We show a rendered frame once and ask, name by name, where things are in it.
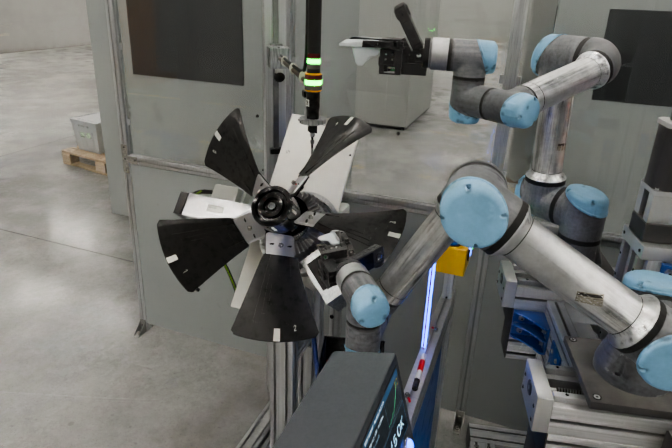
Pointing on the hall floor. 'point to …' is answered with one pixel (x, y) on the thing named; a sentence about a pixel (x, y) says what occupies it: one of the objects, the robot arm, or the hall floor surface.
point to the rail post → (440, 384)
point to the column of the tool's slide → (272, 83)
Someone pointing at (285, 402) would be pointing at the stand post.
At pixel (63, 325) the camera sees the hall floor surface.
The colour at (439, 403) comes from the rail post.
